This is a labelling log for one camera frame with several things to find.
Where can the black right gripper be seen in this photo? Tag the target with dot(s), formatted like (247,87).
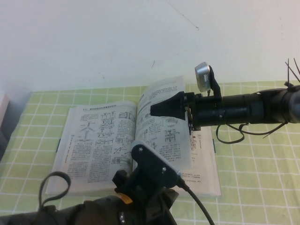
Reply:
(193,112)

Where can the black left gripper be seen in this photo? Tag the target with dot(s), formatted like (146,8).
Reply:
(150,211)

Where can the technical diagram book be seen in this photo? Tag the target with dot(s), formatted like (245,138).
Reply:
(93,140)

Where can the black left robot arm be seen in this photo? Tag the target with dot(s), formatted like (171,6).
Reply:
(70,214)

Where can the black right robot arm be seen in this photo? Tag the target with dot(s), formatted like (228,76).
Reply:
(246,110)

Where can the black zip tie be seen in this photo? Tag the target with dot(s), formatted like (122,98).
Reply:
(293,71)
(275,130)
(288,70)

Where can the green white checked tablecloth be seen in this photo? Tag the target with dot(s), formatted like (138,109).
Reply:
(257,175)

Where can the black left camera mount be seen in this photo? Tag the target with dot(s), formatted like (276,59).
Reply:
(145,185)

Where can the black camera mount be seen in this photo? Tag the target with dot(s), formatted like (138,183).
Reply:
(145,185)
(215,86)

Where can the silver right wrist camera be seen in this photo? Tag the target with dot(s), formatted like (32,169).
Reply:
(202,75)

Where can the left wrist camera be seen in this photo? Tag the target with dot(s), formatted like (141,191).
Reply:
(152,161)

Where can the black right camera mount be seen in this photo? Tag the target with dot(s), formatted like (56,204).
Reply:
(215,86)

